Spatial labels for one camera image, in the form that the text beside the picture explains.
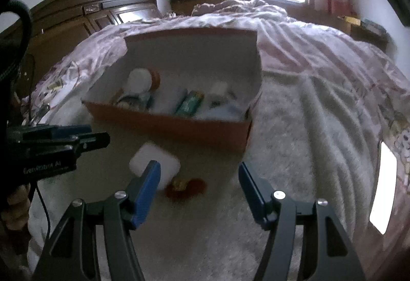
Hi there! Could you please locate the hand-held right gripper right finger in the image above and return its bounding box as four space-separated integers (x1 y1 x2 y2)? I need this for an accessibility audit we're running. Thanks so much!
238 161 366 281

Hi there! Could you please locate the orange cardboard box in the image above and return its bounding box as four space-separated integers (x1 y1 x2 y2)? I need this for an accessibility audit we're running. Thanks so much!
81 28 264 154

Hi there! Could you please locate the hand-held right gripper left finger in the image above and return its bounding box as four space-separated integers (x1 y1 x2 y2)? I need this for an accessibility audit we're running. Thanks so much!
32 159 162 281

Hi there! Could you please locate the white tube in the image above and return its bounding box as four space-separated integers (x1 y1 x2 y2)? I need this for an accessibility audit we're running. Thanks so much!
154 87 188 114

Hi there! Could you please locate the round clear jar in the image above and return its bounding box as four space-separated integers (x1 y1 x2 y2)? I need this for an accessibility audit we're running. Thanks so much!
115 93 151 110

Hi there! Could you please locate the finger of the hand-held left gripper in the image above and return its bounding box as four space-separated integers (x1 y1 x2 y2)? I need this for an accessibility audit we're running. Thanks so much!
48 124 93 138
73 132 111 153

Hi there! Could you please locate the pink printed blanket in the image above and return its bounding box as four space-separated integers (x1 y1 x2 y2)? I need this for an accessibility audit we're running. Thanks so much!
32 0 410 193

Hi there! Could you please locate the red gold round item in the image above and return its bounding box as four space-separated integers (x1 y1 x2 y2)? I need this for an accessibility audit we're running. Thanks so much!
165 176 206 202

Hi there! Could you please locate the blue white packet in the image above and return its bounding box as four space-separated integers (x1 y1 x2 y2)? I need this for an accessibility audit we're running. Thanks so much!
199 104 244 122

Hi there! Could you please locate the dark wooden headboard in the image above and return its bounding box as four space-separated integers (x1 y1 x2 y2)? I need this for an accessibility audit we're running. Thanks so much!
0 0 165 100

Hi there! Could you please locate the thin black cable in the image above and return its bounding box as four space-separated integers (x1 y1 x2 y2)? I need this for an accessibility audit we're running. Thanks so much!
34 183 52 241

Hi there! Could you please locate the white rectangular block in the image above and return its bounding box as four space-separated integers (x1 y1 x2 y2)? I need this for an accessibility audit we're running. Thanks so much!
129 142 182 191

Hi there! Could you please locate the white round lid jar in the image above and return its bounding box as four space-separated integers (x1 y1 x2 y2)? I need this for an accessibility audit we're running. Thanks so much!
123 67 161 99

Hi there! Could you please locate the cream fluffy towel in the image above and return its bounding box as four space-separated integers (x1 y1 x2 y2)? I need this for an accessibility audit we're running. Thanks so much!
27 76 386 281

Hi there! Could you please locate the thick black braided cable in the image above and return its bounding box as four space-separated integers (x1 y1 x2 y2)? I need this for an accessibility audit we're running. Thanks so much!
0 0 34 85

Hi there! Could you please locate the person's left hand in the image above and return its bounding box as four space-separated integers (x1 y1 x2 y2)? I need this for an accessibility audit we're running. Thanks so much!
0 184 33 232

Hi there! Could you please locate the green tube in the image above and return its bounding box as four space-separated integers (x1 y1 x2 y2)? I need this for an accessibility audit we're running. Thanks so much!
175 90 206 117

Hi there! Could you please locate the metal clip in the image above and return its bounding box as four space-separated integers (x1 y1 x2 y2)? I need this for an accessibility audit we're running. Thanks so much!
22 103 52 125

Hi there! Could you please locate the wooden window ledge cabinet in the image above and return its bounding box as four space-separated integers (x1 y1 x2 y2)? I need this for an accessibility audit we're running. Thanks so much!
170 0 392 49

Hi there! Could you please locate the small white bottle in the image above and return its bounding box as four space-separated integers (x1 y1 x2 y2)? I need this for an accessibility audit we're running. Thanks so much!
205 81 238 109

